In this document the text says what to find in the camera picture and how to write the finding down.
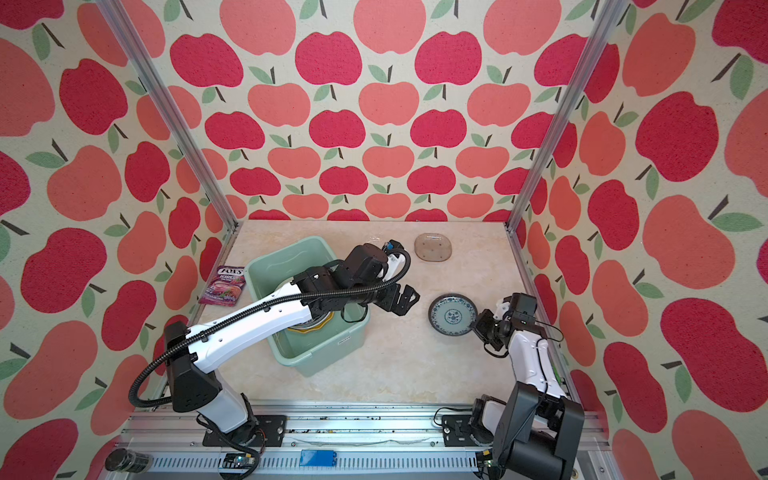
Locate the yellow polka dot plate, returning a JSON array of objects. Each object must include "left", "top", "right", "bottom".
[{"left": 289, "top": 312, "right": 335, "bottom": 334}]

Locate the mint green plastic bin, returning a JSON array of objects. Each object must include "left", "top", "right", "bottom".
[{"left": 245, "top": 236, "right": 370, "bottom": 377}]

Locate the blue patterned small plate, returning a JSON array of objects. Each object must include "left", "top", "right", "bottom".
[{"left": 428, "top": 293, "right": 478, "bottom": 337}]

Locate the smoky brown glass plate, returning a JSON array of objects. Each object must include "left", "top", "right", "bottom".
[{"left": 414, "top": 233, "right": 453, "bottom": 262}]

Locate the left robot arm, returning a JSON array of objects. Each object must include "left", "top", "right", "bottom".
[{"left": 165, "top": 241, "right": 419, "bottom": 434}]

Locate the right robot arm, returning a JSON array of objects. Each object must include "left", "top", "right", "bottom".
[{"left": 469, "top": 293, "right": 585, "bottom": 479}]

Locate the purple candy bag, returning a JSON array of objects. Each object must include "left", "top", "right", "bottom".
[{"left": 198, "top": 266, "right": 246, "bottom": 307}]

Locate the blue label block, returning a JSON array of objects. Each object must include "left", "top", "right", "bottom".
[{"left": 299, "top": 449, "right": 337, "bottom": 468}]

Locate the black cylindrical knob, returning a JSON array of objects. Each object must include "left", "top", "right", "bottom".
[{"left": 104, "top": 448, "right": 153, "bottom": 474}]

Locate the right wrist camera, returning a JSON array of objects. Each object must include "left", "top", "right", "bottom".
[{"left": 493, "top": 298, "right": 510, "bottom": 321}]

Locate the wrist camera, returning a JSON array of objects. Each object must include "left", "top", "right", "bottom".
[
  {"left": 379, "top": 240, "right": 406, "bottom": 281},
  {"left": 493, "top": 298, "right": 510, "bottom": 321}
]

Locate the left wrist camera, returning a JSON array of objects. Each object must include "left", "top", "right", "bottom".
[{"left": 379, "top": 240, "right": 406, "bottom": 281}]

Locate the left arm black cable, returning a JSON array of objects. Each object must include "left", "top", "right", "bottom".
[{"left": 128, "top": 248, "right": 414, "bottom": 410}]

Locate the right aluminium frame post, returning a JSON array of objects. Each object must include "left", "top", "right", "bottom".
[{"left": 505, "top": 0, "right": 629, "bottom": 238}]

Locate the aluminium frame post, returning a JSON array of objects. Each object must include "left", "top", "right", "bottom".
[
  {"left": 505, "top": 0, "right": 629, "bottom": 238},
  {"left": 96, "top": 1, "right": 239, "bottom": 233}
]

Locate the left aluminium frame post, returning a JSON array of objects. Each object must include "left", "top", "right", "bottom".
[{"left": 96, "top": 1, "right": 239, "bottom": 233}]

